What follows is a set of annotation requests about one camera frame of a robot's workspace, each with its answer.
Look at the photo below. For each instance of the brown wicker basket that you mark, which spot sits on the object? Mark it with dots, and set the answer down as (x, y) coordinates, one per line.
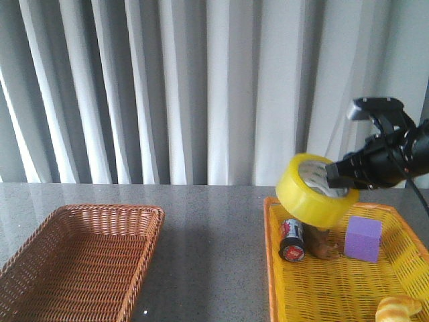
(83, 263)

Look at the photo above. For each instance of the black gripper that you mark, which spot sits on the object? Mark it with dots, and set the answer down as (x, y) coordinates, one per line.
(379, 164)

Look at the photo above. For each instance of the brown toy animal figure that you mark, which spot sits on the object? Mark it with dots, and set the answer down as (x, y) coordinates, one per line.
(316, 242)

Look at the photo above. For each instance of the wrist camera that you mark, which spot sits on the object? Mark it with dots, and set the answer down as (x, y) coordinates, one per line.
(386, 113)

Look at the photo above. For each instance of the grey pleated curtain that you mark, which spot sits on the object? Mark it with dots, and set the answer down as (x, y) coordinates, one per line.
(197, 92)

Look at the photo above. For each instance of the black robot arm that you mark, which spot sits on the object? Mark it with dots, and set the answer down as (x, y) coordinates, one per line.
(416, 149)

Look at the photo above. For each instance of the small blue white can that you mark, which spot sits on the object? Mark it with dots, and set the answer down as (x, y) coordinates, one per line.
(292, 246)

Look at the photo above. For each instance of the purple foam cube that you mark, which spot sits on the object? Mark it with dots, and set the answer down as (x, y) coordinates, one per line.
(363, 239)

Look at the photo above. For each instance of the yellow packing tape roll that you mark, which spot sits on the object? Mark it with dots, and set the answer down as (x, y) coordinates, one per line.
(304, 192)

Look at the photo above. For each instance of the toy croissant bread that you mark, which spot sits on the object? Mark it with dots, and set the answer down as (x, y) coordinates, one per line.
(397, 308)

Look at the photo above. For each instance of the yellow orange-rimmed plastic basket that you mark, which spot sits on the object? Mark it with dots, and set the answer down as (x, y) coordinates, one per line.
(345, 289)

